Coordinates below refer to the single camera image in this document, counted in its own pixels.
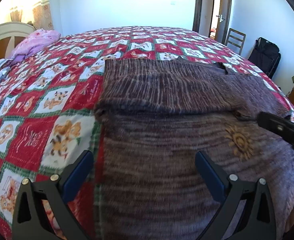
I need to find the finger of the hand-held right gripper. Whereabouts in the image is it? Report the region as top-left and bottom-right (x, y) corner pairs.
(258, 111), (294, 157)

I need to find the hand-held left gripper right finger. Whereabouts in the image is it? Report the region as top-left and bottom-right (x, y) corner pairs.
(195, 151), (278, 240)

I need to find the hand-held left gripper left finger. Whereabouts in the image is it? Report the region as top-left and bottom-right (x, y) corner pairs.
(12, 150), (95, 240)

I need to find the brown knitted sweater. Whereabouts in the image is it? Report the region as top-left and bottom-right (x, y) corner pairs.
(93, 56), (294, 240)

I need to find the black bag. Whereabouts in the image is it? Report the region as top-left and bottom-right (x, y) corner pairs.
(248, 37), (281, 78)

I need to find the wooden chair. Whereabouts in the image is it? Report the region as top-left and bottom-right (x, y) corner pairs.
(225, 28), (246, 55)

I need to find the red checked printed bedspread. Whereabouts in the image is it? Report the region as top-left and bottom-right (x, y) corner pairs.
(0, 26), (294, 240)

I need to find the wooden door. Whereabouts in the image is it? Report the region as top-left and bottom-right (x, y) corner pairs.
(216, 0), (233, 45)

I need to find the pink folded blanket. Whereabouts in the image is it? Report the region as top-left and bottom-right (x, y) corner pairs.
(10, 29), (61, 64)

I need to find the white and wooden headboard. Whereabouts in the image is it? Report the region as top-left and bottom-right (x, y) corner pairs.
(0, 22), (36, 67)

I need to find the beige patterned curtain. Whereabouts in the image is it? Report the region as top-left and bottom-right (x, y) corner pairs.
(9, 0), (55, 30)

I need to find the dark door frame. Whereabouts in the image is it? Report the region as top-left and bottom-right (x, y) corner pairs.
(192, 0), (205, 33)

